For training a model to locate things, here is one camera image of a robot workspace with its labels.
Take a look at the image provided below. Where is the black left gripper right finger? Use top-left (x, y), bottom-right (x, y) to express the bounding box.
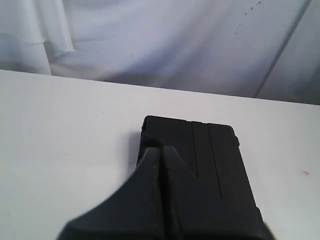
top-left (159, 146), bottom-right (272, 240)

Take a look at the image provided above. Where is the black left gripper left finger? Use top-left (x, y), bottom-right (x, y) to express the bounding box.
top-left (58, 147), bottom-right (165, 240)

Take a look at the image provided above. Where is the black plastic tool case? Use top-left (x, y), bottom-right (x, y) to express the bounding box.
top-left (138, 115), bottom-right (263, 222)

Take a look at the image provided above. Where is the white backdrop curtain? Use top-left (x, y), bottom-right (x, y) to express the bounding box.
top-left (0, 0), bottom-right (320, 105)

